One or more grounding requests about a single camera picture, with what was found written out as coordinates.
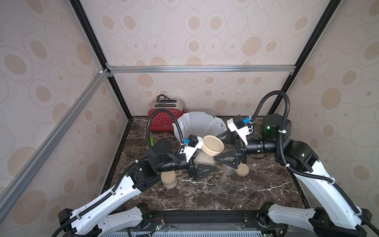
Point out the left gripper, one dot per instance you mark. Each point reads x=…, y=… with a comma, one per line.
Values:
x=197, y=172

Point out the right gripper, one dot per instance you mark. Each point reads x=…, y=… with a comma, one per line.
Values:
x=241, y=152

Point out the beige jar lid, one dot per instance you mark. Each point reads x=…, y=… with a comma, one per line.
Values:
x=242, y=170
x=212, y=145

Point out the glass rice jar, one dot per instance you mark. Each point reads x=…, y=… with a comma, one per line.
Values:
x=169, y=179
x=204, y=159
x=227, y=170

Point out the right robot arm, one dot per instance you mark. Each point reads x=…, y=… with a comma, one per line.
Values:
x=337, y=216

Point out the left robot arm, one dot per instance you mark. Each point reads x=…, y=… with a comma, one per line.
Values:
x=137, y=178

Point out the white plastic bin liner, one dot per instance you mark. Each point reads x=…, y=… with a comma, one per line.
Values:
x=201, y=124

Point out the green snack packet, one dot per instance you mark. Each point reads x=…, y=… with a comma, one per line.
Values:
x=152, y=141

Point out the red polka dot toaster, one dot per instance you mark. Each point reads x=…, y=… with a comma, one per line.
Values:
x=162, y=121

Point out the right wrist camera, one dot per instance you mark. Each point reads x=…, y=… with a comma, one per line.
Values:
x=243, y=126

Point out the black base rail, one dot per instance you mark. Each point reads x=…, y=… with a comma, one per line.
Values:
x=204, y=222

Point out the horizontal aluminium rail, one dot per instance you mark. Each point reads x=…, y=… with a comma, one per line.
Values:
x=202, y=69

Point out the left side aluminium rail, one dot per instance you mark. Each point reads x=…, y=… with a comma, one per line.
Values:
x=18, y=185

